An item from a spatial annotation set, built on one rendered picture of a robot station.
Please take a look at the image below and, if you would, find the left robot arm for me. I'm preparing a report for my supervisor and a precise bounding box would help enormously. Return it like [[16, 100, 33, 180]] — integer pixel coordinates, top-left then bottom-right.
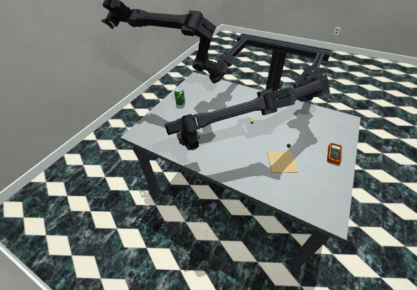
[[165, 74, 330, 150]]

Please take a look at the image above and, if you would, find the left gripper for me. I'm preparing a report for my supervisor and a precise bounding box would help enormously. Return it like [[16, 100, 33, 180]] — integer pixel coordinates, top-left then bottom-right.
[[177, 131, 199, 149]]

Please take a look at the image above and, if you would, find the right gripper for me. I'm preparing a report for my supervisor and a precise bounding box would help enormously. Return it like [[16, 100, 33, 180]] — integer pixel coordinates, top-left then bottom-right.
[[101, 11, 121, 29]]

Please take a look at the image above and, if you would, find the orange multimeter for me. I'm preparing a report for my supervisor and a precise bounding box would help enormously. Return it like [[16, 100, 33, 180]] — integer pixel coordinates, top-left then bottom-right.
[[327, 143, 342, 165]]

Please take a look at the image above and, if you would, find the tan mat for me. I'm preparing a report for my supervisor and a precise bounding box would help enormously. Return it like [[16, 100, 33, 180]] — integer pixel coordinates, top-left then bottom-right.
[[267, 152, 298, 173]]

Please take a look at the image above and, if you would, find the green and yellow drink can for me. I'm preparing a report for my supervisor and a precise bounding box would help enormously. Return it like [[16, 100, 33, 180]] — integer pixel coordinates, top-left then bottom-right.
[[175, 87, 185, 106]]

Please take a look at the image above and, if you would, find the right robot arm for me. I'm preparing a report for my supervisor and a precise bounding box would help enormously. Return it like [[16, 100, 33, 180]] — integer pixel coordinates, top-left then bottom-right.
[[103, 0, 224, 79]]

